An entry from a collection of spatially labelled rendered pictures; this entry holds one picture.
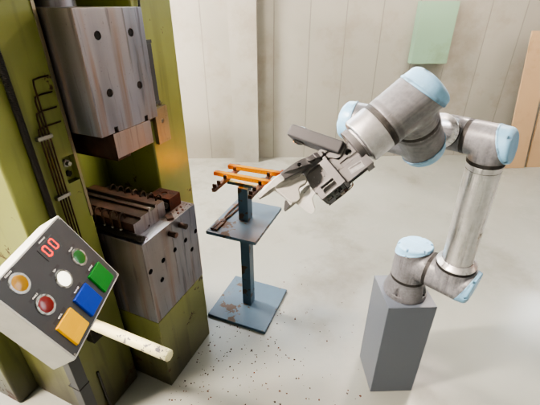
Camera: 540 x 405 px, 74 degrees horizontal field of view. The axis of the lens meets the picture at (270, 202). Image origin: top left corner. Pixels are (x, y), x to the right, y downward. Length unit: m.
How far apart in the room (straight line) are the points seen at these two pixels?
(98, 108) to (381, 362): 1.67
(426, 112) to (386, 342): 1.38
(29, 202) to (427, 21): 4.17
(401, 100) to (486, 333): 2.17
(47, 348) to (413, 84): 1.04
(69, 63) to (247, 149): 3.36
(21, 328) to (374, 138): 0.93
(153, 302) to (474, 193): 1.37
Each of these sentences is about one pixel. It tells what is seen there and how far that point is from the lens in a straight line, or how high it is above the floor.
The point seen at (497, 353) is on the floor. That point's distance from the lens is 2.61.
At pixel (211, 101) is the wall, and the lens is 4.55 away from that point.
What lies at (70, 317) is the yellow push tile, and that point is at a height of 1.03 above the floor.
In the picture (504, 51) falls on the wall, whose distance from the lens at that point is 5.28.
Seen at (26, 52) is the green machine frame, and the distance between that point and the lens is 1.40.
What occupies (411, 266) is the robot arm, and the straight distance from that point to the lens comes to 1.65.
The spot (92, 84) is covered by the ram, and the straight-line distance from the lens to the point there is 1.36.
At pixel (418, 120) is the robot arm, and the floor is 1.60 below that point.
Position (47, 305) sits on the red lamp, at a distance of 1.13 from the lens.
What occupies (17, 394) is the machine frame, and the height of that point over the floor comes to 0.07.
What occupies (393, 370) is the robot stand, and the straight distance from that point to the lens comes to 2.07.
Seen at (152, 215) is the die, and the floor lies 0.96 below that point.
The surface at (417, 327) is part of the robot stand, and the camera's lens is 1.87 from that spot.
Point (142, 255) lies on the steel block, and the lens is 1.59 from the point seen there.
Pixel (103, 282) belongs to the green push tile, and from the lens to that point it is 1.28.
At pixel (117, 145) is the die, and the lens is 1.44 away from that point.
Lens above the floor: 1.78
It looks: 29 degrees down
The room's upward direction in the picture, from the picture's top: straight up
